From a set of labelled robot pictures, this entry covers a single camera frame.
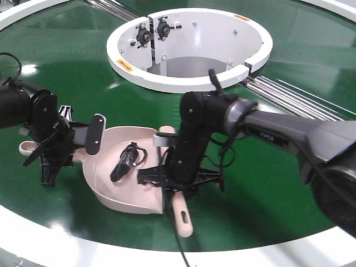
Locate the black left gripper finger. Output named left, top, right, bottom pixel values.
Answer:
left=40, top=156, right=64, bottom=186
left=85, top=113, right=106, bottom=155

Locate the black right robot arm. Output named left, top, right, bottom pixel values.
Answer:
left=137, top=91, right=355, bottom=235

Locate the white inner conveyor ring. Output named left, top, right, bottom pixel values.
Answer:
left=106, top=8, right=274, bottom=94

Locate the white outer conveyor rim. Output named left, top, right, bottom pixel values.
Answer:
left=1, top=207, right=355, bottom=266

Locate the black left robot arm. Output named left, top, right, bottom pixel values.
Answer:
left=1, top=80, right=106, bottom=187

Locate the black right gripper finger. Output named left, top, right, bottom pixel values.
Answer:
left=197, top=168, right=224, bottom=192
left=137, top=166, right=167, bottom=187

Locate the white far outer rim left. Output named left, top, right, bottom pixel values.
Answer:
left=1, top=0, right=68, bottom=30

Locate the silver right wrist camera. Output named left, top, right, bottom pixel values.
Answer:
left=153, top=132, right=177, bottom=147

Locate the chrome roller bars top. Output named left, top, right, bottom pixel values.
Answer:
left=85, top=0, right=139, bottom=22

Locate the black bearing mount right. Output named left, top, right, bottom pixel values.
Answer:
left=156, top=17, right=182, bottom=41

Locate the beige hand brush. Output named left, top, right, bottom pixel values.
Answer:
left=158, top=125, right=194, bottom=238

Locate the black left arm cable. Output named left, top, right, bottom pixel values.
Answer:
left=0, top=52, right=22, bottom=87

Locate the black bearing mount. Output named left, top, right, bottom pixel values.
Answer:
left=136, top=23, right=151, bottom=48
left=156, top=17, right=182, bottom=41

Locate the white far outer rim right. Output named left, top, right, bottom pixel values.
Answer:
left=302, top=0, right=355, bottom=22

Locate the black bearing mount left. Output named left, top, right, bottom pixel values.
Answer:
left=136, top=23, right=151, bottom=48

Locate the black usb cable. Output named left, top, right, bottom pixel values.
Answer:
left=110, top=146, right=140, bottom=184

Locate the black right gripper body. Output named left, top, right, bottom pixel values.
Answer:
left=162, top=174, right=198, bottom=199

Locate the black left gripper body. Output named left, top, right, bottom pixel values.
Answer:
left=27, top=105, right=88, bottom=167

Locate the beige plastic dustpan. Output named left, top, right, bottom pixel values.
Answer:
left=18, top=125, right=170, bottom=215

